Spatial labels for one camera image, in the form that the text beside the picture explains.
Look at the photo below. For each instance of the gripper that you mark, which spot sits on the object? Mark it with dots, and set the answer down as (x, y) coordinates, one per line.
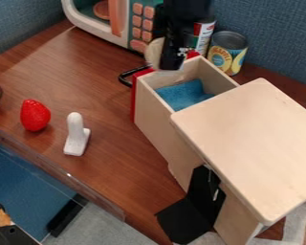
(173, 52)

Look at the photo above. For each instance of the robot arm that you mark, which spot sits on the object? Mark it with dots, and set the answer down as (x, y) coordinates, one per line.
(187, 12)

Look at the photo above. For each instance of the drawer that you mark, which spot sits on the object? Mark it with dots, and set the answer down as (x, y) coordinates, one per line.
(153, 118)

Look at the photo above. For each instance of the beige round toy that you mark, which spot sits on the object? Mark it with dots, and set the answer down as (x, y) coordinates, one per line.
(153, 51)

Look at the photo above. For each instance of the red and white can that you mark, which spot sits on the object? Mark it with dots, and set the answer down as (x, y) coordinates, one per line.
(204, 35)

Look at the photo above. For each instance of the blue cloth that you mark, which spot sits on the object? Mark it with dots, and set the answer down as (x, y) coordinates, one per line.
(185, 94)

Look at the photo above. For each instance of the yellow and blue can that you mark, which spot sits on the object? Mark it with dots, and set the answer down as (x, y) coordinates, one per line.
(228, 52)

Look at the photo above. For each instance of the toy microwave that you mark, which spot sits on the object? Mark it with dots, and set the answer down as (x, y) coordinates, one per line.
(117, 19)

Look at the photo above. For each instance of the cabinet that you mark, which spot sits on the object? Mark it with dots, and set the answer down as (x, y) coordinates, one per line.
(253, 137)

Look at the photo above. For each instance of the white toy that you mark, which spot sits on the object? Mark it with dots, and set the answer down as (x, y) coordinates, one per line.
(76, 137)

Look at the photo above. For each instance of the red toy strawberry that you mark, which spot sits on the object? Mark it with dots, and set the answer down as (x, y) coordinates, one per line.
(34, 115)

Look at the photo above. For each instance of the black bracket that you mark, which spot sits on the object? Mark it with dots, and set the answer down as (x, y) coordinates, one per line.
(194, 210)

